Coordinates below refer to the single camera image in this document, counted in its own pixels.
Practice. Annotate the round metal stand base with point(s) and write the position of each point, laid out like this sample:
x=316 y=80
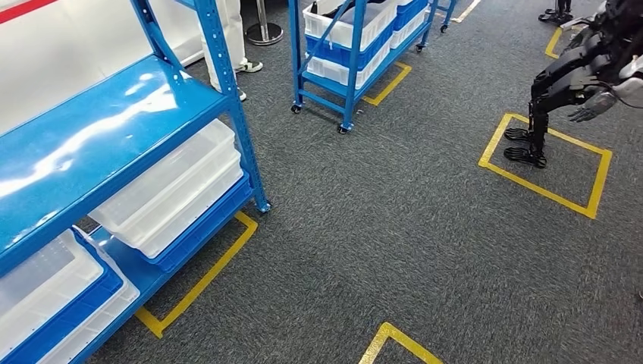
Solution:
x=264 y=34

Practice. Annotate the blue wheeled shelf cart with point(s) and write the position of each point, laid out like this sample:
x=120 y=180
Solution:
x=352 y=65
x=448 y=12

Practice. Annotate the blue metal shelf rack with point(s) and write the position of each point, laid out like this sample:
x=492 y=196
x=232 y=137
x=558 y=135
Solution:
x=100 y=115

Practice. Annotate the white plastic crate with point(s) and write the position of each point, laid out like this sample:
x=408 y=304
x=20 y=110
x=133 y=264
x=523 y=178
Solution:
x=407 y=31
x=326 y=70
x=374 y=25

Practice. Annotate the white vehicle red stripe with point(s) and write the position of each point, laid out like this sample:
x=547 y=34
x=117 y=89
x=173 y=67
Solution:
x=75 y=45

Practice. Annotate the black humanoid robot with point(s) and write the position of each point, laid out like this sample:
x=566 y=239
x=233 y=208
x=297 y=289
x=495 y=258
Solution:
x=562 y=75

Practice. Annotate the black parts in crate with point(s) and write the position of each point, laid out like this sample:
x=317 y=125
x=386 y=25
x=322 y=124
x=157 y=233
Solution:
x=334 y=9

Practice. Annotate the black humanoid robot's grey hand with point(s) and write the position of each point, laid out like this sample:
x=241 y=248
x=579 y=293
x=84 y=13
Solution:
x=598 y=105

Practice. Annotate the blue plastic crate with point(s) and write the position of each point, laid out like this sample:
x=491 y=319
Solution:
x=409 y=12
x=326 y=53

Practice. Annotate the person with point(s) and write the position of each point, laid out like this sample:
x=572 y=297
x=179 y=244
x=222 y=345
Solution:
x=233 y=30

